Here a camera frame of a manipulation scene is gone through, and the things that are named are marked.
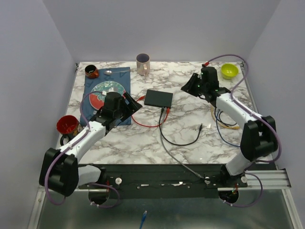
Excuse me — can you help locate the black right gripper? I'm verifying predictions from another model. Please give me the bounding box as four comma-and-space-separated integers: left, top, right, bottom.
181, 73, 208, 97

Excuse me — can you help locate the black network switch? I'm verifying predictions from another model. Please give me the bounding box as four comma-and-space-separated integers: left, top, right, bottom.
144, 89, 173, 108

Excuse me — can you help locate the black ethernet cable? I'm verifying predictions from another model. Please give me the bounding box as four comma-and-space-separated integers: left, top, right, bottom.
215, 108, 239, 127
158, 107, 203, 146

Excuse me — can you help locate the red ethernet cable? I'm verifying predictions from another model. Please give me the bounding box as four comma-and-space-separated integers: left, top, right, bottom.
130, 96, 171, 128

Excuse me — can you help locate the blue ethernet cable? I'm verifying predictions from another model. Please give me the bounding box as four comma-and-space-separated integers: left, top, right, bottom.
214, 108, 242, 146

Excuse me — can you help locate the yellow ethernet cable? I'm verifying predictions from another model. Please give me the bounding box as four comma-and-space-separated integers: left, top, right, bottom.
211, 106, 241, 130

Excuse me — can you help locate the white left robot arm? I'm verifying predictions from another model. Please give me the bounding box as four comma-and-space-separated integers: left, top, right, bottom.
39, 92, 142, 197

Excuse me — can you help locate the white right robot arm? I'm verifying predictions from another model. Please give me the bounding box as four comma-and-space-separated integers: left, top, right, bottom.
181, 67, 279, 187

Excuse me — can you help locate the blue placemat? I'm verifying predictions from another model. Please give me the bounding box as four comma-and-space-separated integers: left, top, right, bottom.
80, 67, 131, 126

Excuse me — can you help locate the red and teal plate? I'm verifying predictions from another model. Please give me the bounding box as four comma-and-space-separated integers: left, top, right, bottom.
89, 81, 126, 110

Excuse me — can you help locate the lime green bowl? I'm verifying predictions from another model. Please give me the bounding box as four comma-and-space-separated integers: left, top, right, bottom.
221, 63, 239, 80

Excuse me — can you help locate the metal spoon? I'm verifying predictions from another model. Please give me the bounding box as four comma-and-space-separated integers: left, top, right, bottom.
103, 70, 130, 75

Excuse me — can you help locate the pink ceramic mug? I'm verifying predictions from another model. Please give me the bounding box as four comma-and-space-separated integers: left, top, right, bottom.
136, 53, 150, 76

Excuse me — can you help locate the small brown orange cup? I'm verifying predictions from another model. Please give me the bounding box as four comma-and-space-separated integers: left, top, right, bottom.
85, 64, 99, 79

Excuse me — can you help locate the red black patterned mug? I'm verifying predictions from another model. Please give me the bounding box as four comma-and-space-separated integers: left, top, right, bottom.
56, 115, 83, 146

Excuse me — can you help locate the black mounting base bar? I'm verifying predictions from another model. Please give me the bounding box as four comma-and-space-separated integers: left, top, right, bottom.
78, 164, 248, 200

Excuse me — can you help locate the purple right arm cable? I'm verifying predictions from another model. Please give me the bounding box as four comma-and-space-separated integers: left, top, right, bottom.
202, 53, 282, 208

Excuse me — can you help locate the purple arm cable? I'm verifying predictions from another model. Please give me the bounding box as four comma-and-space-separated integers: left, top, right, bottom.
45, 90, 121, 208
202, 53, 282, 208

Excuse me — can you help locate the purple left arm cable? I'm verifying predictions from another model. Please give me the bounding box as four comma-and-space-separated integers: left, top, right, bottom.
45, 90, 121, 208

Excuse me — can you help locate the grey ethernet cable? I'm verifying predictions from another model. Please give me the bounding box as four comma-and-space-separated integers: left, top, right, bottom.
158, 126, 205, 179

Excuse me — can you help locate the blue cable on floor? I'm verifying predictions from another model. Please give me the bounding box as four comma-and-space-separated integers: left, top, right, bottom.
139, 210, 148, 229

